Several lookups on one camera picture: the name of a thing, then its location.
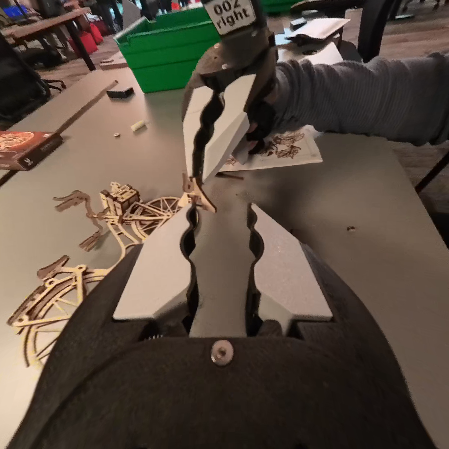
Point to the wooden bicycle model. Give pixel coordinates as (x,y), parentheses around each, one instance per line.
(117,201)

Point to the small wooden stand assembly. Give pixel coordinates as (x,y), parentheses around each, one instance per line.
(191,191)

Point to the white wax cylinder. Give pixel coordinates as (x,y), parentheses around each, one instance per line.
(138,126)

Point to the flat wooden piece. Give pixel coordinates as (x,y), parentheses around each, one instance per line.
(112,64)

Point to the black table leg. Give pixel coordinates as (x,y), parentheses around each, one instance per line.
(433,172)

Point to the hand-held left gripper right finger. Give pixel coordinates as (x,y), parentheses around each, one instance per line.
(291,280)

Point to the dark model kit box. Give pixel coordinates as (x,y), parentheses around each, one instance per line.
(31,150)

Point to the wooden table with black legs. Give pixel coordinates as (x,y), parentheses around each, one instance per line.
(45,24)

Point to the red bag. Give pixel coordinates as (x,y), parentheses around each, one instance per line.
(96,33)
(84,44)

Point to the white cardboard sheet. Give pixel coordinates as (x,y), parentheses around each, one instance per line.
(326,26)

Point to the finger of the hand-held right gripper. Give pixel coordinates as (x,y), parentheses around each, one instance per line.
(231,119)
(192,122)

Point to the green plastic bin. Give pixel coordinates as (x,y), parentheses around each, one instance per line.
(158,66)
(280,6)

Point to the person's right hand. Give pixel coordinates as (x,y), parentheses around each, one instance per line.
(261,122)

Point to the white instruction booklet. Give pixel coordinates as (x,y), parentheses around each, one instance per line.
(308,154)

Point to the thin dark wooden stick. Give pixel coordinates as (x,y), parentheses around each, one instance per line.
(229,175)

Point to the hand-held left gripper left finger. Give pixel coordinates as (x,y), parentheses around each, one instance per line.
(154,280)

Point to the person's right forearm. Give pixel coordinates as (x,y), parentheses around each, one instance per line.
(350,98)

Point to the small black box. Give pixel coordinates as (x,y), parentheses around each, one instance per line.
(121,93)
(298,24)

